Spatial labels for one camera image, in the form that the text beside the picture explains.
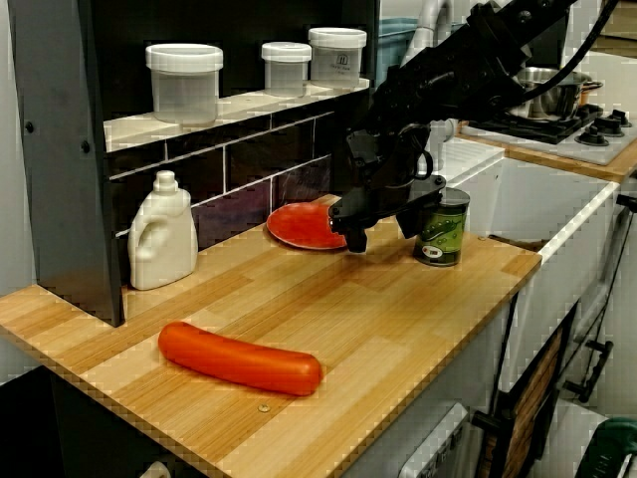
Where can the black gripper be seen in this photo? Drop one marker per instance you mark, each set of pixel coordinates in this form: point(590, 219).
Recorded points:
point(383, 164)

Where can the green packet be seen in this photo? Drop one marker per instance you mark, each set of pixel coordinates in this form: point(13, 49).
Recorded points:
point(445, 234)

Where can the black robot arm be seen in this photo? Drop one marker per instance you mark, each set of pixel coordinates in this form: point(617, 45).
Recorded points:
point(473, 60)

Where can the red round plate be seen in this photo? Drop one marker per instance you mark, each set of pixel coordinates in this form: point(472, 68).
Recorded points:
point(298, 224)

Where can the black burner grate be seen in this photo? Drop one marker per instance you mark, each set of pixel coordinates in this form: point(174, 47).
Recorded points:
point(497, 130)

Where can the medium clear plastic jar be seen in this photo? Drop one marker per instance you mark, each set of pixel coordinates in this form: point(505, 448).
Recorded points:
point(338, 55)

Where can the small clear plastic jar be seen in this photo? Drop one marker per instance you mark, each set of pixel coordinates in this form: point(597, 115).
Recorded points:
point(286, 70)

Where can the teal plastic bin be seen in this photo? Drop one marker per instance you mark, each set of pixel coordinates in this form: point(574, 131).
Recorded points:
point(393, 40)

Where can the red cylindrical cup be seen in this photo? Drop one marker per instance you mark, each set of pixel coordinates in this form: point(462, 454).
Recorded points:
point(239, 358)

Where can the white toy stove top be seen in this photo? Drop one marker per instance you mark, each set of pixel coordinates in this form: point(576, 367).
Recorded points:
point(562, 149)

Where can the brass counter screw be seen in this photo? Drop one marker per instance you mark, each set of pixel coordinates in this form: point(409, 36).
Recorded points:
point(263, 408)

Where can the white toy faucet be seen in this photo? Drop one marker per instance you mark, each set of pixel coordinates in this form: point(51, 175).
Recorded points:
point(433, 20)

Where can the steel cooking pot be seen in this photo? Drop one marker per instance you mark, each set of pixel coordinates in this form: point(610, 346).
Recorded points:
point(552, 94)

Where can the wood-look oven door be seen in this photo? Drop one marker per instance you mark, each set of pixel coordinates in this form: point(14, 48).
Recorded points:
point(532, 388)

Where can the white detergent bottle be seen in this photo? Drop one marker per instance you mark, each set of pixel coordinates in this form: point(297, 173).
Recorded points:
point(164, 239)

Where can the grey stove knob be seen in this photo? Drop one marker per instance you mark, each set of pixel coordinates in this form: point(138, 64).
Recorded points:
point(592, 137)
point(611, 123)

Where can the large clear plastic jar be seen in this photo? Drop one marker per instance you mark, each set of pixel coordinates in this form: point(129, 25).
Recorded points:
point(184, 84)

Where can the black kitchen shelf unit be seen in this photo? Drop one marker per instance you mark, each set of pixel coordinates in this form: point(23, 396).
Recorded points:
point(64, 174)

